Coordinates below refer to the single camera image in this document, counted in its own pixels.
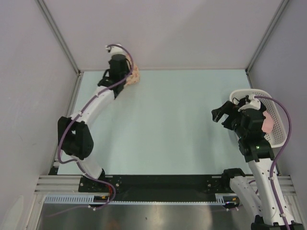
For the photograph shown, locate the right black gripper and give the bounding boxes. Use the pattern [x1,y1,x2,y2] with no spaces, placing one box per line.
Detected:
[211,100,246,138]

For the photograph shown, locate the pink patterned laundry bag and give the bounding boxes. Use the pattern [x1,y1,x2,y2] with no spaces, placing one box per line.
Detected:
[124,65,141,87]

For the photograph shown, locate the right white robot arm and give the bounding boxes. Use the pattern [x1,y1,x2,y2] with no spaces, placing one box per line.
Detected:
[212,99,304,230]

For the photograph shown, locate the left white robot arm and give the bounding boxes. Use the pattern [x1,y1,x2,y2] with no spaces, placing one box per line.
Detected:
[57,54,134,192]

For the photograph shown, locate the pink garment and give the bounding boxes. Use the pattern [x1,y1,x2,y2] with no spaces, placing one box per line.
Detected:
[262,111,274,134]

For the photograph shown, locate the white plastic basket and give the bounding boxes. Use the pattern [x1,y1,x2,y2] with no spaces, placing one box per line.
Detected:
[229,89,287,149]

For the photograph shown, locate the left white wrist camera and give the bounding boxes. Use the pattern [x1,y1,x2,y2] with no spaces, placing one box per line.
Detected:
[106,44,125,56]

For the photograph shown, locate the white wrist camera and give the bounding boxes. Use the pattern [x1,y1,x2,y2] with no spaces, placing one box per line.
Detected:
[238,94,261,111]
[106,44,125,56]

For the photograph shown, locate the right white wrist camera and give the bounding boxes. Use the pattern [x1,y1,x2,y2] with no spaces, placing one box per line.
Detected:
[238,94,261,111]

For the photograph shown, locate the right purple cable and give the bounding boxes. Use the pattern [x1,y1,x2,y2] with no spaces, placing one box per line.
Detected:
[227,95,295,230]

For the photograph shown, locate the purple cable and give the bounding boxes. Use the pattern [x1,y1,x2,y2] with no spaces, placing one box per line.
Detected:
[45,44,134,218]
[227,95,295,230]

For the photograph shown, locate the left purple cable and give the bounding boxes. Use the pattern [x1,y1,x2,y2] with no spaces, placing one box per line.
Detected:
[45,44,134,218]

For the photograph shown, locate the left aluminium corner post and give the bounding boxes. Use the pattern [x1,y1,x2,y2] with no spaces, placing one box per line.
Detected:
[35,0,80,75]

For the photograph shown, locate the aluminium corner post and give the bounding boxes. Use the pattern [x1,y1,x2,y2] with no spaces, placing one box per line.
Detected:
[35,0,80,75]
[245,0,290,75]

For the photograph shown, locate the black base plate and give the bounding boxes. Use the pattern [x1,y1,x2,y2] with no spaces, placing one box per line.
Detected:
[78,170,240,202]

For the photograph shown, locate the right aluminium corner post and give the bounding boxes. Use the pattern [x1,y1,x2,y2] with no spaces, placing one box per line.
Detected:
[245,0,290,75]

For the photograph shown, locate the white slotted cable duct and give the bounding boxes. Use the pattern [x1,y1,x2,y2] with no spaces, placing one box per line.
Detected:
[45,194,113,203]

